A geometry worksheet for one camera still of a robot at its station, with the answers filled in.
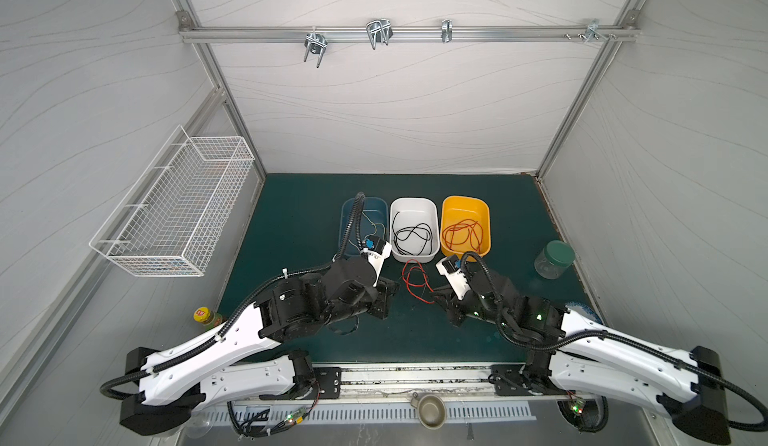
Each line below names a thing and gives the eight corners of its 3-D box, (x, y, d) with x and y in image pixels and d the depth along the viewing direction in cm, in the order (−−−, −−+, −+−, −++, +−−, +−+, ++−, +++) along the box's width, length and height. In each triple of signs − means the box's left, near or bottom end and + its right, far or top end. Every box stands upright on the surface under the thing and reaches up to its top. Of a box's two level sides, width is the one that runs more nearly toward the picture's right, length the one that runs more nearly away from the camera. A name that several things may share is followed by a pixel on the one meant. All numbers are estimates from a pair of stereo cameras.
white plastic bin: (389, 262, 96) (389, 254, 92) (389, 206, 111) (389, 197, 107) (441, 262, 96) (443, 254, 92) (434, 206, 112) (436, 197, 107)
